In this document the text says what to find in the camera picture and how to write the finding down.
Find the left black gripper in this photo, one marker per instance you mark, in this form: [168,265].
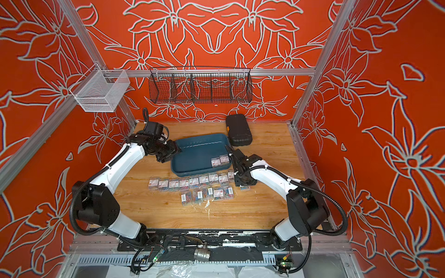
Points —
[174,149]

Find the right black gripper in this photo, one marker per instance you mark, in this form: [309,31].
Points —
[239,179]

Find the paper clip box tray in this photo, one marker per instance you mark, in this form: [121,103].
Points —
[218,194]

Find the blue plastic storage tray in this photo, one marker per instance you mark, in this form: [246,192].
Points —
[196,154]

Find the eleventh removed paper clip box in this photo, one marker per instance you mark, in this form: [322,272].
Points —
[153,183]

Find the twelfth removed paper clip box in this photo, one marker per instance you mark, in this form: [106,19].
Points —
[163,185]

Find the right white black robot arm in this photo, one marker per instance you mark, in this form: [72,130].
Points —
[306,204]

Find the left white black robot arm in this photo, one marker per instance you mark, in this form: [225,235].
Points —
[94,207]

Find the black tool case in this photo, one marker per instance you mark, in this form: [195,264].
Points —
[238,130]

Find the black wire wall basket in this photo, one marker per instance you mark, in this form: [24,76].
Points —
[200,86]

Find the white wire wall basket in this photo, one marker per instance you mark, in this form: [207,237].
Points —
[100,90]

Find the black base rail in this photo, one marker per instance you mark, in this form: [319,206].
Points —
[212,246]

